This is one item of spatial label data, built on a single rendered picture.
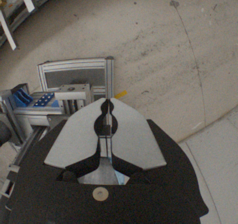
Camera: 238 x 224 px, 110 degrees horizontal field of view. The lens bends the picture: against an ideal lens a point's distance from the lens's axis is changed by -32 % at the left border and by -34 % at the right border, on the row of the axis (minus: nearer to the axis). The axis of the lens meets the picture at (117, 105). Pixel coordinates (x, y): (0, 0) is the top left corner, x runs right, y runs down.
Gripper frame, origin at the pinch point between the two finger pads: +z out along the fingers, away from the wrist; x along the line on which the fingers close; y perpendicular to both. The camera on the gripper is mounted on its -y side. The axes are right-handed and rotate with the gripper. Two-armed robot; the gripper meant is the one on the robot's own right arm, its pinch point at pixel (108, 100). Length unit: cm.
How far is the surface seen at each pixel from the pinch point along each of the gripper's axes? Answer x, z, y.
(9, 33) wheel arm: -57, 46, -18
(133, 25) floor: 21, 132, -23
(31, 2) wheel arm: -33, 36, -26
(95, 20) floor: -19, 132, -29
